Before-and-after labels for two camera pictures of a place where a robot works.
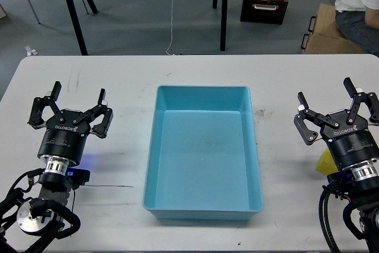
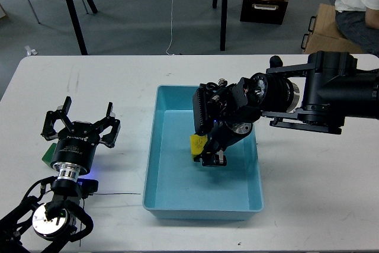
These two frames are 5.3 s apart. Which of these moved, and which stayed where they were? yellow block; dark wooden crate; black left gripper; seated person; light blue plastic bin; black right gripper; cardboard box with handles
Moved: black left gripper; yellow block; black right gripper
Stayed: cardboard box with handles; dark wooden crate; seated person; light blue plastic bin
